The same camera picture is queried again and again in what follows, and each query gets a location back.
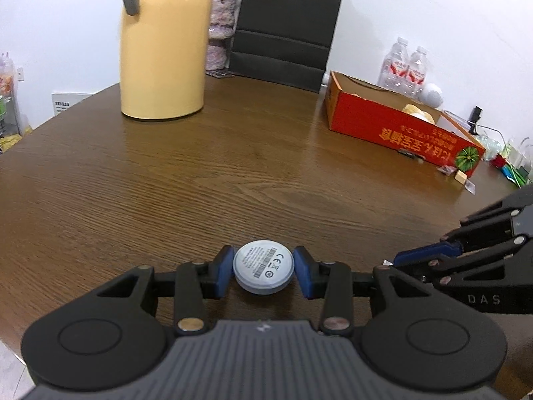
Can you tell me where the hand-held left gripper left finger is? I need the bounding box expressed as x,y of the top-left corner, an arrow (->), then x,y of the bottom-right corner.
96,245 -> 234,336

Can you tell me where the glass cup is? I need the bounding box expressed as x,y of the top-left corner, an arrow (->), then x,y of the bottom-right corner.
510,137 -> 533,186

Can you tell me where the clear water bottle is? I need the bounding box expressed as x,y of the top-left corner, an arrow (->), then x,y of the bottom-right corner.
406,46 -> 429,94
378,37 -> 409,90

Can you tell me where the yellow white plush toy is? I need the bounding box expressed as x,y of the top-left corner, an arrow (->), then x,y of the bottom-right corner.
402,103 -> 436,125

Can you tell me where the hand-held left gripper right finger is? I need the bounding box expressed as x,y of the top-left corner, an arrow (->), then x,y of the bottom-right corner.
292,246 -> 436,336

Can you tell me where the white round speaker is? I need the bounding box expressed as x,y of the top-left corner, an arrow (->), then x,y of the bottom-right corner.
417,83 -> 445,107

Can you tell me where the purple speckled vase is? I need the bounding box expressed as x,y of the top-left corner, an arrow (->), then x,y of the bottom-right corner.
205,0 -> 239,71

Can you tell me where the yellow thermos jug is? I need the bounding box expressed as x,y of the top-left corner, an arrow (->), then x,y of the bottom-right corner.
119,0 -> 213,121

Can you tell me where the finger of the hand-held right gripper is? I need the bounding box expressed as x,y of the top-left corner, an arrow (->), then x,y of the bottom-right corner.
393,192 -> 533,268
389,233 -> 533,290

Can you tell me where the red cardboard box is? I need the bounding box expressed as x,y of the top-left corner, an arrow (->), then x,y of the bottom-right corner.
325,71 -> 487,178

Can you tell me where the small black device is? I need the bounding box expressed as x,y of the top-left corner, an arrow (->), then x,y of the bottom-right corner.
468,106 -> 483,136

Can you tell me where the crumpled clear plastic bag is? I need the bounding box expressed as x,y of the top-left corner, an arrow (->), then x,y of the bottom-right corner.
475,133 -> 504,163

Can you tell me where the white cable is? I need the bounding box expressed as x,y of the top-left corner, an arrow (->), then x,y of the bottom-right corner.
479,123 -> 515,146

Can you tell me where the black paper bag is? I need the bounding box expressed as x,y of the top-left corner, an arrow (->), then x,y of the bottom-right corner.
228,0 -> 347,93

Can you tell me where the shelf of snack packets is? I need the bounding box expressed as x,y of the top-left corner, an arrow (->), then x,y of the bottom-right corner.
0,52 -> 33,153

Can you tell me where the round white blue disc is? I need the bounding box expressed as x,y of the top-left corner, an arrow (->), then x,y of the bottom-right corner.
232,239 -> 295,294

